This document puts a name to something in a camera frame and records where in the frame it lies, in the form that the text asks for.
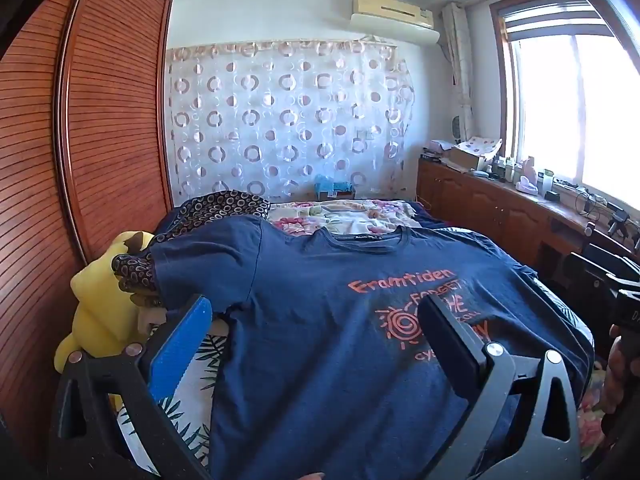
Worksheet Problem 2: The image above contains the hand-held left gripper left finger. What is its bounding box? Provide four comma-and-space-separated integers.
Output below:
52, 294, 216, 480

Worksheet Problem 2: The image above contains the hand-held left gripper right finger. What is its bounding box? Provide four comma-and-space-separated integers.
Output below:
416, 301, 583, 480

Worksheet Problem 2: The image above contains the navy printed t-shirt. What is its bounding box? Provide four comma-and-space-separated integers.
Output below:
147, 215, 596, 480

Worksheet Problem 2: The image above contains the person's right hand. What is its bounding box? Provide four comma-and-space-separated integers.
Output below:
602, 330, 633, 416

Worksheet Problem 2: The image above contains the green leaf-print bed cover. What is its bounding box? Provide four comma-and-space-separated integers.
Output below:
115, 327, 232, 480

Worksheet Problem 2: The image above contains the black chair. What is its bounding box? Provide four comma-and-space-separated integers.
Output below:
552, 242, 640, 311

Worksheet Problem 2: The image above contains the yellow plush toy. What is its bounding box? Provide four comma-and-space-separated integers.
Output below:
54, 230, 166, 411

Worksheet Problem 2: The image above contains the long wooden cabinet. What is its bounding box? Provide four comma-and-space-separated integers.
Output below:
417, 157, 640, 286

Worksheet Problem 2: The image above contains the dark medallion-patterned folded cloth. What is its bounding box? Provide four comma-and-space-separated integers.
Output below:
112, 190, 271, 306

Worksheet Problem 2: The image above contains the pink floral blanket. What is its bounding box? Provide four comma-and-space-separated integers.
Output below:
265, 199, 426, 236

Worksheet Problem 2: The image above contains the small pink toy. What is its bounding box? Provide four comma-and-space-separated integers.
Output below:
516, 156, 539, 194

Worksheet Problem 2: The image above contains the open cardboard box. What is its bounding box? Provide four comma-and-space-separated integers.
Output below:
442, 137, 503, 171

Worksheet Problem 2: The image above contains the blue box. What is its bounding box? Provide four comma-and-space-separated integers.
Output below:
314, 174, 356, 201

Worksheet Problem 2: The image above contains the wood-framed window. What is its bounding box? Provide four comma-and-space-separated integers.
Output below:
492, 0, 640, 211

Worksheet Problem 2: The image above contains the wooden slatted wardrobe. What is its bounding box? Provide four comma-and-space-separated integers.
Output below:
0, 0, 176, 461

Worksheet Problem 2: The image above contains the sheer circle-patterned curtain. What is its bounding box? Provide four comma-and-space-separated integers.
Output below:
167, 40, 416, 206

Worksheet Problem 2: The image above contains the bundled white window curtain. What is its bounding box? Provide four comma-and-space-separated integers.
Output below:
442, 2, 473, 141

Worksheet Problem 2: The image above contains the wall air conditioner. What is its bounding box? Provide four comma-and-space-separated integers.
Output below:
350, 0, 441, 43

